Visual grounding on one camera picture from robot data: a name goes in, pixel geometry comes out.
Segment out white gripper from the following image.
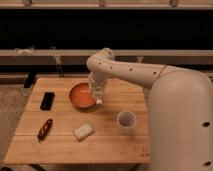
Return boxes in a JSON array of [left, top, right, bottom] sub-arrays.
[[88, 72, 107, 95]]

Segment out white plastic bottle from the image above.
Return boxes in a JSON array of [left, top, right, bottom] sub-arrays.
[[92, 86, 103, 106]]

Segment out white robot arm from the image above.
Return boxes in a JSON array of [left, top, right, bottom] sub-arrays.
[[86, 48, 213, 171]]

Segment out orange ceramic bowl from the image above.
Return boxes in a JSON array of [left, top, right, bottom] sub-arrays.
[[69, 83, 96, 109]]

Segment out white plastic cup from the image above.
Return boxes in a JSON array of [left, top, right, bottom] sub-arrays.
[[117, 111, 137, 135]]

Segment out white sponge block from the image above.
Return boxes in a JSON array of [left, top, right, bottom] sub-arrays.
[[73, 123, 95, 141]]

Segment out black smartphone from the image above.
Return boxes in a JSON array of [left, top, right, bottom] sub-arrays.
[[40, 92, 55, 111]]

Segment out wooden table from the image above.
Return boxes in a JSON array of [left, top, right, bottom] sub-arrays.
[[4, 78, 149, 164]]

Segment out red pocket knife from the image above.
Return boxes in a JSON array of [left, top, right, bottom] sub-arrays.
[[37, 119, 53, 141]]

